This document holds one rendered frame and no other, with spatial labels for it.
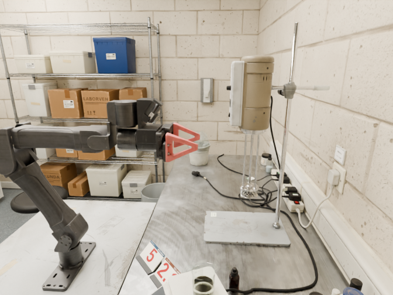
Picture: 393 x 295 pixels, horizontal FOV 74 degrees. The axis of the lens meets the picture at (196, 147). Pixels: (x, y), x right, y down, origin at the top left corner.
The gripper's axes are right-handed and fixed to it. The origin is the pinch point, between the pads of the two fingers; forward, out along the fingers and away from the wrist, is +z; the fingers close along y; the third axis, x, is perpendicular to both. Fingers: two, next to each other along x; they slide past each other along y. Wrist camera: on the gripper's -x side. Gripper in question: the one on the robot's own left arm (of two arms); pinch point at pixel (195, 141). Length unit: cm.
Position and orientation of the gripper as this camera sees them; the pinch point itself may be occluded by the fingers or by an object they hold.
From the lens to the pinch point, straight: 66.3
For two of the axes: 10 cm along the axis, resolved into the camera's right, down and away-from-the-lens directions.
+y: 0.7, -2.9, 9.5
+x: -0.1, 9.6, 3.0
